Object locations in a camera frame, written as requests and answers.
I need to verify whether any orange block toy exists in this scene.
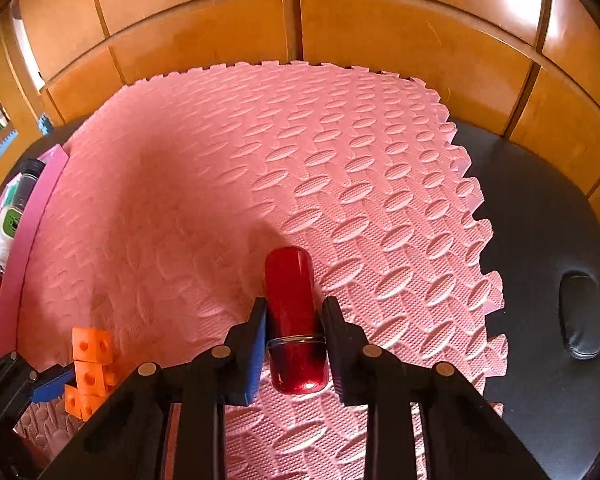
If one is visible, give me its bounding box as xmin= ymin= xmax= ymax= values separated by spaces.
xmin=64 ymin=327 xmax=118 ymax=422

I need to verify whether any pink foam mat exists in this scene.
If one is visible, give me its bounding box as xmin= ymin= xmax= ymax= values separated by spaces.
xmin=0 ymin=60 xmax=508 ymax=480

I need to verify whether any wooden wardrobe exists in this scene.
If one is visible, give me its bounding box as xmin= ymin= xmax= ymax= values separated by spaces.
xmin=10 ymin=0 xmax=600 ymax=241

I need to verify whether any pink cardboard box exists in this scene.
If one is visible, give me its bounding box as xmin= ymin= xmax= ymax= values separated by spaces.
xmin=0 ymin=144 xmax=70 ymax=366

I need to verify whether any black face hole cushion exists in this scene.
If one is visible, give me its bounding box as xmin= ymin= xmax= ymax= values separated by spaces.
xmin=558 ymin=272 xmax=600 ymax=360

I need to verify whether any green and white plug device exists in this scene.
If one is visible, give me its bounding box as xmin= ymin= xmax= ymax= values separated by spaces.
xmin=0 ymin=205 xmax=28 ymax=263

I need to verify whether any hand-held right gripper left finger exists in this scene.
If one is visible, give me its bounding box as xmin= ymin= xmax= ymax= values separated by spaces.
xmin=40 ymin=297 xmax=268 ymax=480

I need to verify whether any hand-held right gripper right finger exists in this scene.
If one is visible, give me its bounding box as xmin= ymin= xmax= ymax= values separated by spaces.
xmin=321 ymin=296 xmax=546 ymax=480

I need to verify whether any dark bottle with black cap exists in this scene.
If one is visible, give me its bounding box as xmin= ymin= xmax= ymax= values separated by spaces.
xmin=15 ymin=159 xmax=48 ymax=211

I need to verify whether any wooden door with shelf niche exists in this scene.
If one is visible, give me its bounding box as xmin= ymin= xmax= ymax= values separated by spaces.
xmin=0 ymin=25 xmax=46 ymax=211

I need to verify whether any blue foam mat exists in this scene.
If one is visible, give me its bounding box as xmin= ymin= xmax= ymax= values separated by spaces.
xmin=0 ymin=130 xmax=19 ymax=167

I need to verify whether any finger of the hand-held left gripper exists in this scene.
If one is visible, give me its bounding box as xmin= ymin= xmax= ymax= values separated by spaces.
xmin=0 ymin=351 xmax=77 ymax=429

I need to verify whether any red cylindrical case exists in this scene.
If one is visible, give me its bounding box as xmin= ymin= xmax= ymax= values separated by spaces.
xmin=264 ymin=246 xmax=329 ymax=395

